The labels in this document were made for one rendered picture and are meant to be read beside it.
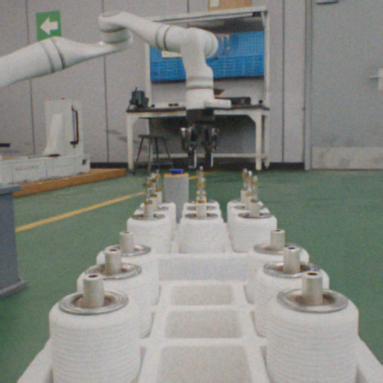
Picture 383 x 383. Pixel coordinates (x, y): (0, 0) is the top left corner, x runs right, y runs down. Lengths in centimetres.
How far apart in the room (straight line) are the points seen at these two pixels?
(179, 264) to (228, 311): 32
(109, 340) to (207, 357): 15
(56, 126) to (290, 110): 283
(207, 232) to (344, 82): 510
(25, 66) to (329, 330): 111
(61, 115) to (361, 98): 340
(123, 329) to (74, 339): 5
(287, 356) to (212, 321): 22
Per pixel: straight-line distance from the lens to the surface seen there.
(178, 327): 72
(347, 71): 604
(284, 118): 604
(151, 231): 103
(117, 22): 144
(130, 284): 61
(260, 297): 64
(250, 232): 103
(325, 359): 52
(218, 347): 60
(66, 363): 53
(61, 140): 475
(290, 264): 64
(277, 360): 53
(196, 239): 103
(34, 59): 140
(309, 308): 51
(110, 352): 51
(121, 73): 669
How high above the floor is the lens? 43
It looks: 8 degrees down
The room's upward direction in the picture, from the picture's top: 1 degrees counter-clockwise
